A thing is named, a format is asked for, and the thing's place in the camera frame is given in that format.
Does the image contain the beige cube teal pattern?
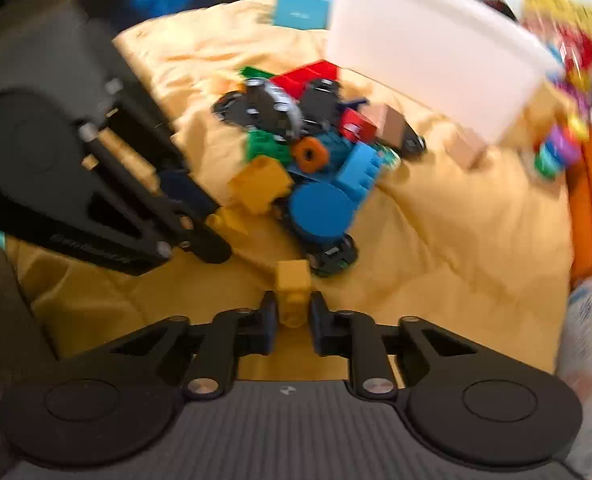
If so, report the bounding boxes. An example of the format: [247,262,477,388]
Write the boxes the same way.
[373,142,403,173]

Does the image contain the teal toy crocodile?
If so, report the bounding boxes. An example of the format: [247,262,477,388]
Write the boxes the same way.
[321,127,362,171]

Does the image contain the red long toy brick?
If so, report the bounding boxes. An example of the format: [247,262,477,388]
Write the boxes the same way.
[271,60,342,98]

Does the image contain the colourful ring stacker toy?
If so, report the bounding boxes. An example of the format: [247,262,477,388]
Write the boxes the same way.
[533,117,584,181]

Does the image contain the small wooden cube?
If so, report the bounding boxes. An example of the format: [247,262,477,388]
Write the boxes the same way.
[446,127,489,171]

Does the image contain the yellow blanket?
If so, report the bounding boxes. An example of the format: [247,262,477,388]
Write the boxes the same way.
[6,0,577,386]

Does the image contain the blue toy disc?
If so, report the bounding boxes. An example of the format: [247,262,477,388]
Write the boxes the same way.
[287,182,359,243]

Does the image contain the light blue long toy brick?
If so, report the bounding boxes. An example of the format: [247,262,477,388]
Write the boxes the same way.
[333,141,384,203]

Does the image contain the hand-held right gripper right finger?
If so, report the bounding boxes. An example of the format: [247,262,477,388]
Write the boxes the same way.
[308,291,483,402]

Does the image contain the large yellow toy brick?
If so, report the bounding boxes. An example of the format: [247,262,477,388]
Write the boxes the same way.
[227,156,294,216]

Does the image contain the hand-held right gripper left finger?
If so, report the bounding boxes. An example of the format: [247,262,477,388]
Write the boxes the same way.
[107,291,280,402]

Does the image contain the white tissue packet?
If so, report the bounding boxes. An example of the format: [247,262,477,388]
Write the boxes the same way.
[556,272,592,478]

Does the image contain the black toy car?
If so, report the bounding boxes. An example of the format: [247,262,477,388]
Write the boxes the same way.
[300,79,344,128]
[398,132,428,162]
[212,79,307,145]

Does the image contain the large wooden block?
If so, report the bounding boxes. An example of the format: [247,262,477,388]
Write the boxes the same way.
[366,104,409,147]

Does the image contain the light blue box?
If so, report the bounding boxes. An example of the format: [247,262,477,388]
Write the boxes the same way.
[273,0,336,31]

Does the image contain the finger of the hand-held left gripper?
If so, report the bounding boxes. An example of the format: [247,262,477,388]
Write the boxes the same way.
[156,169,223,220]
[6,124,234,277]

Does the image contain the orange toy piece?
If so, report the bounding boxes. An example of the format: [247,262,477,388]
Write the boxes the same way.
[292,136,329,173]

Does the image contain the green toy brick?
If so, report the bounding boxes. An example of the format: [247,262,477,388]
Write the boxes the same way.
[238,66,277,81]
[246,130,292,163]

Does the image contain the small red toy cube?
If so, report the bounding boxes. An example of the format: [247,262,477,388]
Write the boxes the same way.
[338,107,379,143]

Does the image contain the green white toy car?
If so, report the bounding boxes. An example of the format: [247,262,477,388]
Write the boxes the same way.
[307,234,361,279]

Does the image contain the small yellow toy brick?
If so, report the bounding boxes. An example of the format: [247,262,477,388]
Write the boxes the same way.
[275,260,313,329]

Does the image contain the yellow red snack bag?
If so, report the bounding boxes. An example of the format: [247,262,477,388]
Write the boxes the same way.
[518,0,592,86]

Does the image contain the white plastic bin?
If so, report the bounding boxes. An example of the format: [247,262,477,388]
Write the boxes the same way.
[324,0,561,145]

